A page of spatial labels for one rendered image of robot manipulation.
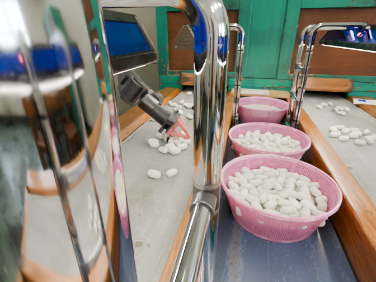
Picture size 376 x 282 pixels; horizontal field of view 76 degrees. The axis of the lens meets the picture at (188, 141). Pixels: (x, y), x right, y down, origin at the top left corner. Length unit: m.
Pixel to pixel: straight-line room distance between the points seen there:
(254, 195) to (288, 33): 1.12
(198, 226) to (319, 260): 0.44
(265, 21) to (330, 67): 0.45
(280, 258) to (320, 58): 1.25
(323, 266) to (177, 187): 0.34
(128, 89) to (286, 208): 0.57
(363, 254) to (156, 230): 0.37
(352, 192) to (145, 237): 0.45
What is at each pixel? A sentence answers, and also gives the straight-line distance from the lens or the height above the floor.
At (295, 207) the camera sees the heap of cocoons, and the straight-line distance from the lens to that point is 0.58.
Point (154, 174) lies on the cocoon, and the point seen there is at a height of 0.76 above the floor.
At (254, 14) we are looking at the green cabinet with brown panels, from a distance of 1.55.
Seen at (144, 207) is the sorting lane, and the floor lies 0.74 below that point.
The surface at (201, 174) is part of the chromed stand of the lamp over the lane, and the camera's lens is 0.18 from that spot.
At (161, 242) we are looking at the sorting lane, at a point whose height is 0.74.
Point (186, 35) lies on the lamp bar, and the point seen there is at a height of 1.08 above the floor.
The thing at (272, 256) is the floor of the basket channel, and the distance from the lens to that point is 0.56.
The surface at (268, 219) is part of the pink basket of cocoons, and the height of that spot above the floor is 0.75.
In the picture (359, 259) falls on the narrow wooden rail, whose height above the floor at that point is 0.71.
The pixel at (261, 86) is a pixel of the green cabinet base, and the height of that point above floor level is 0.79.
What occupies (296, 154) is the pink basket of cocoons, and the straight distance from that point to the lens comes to 0.78.
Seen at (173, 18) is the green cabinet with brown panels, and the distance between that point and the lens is 1.62.
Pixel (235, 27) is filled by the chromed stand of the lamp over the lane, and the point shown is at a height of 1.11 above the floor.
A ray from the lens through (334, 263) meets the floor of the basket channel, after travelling 0.60.
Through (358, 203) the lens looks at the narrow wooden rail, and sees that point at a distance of 0.62.
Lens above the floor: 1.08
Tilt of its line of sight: 24 degrees down
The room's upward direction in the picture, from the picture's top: straight up
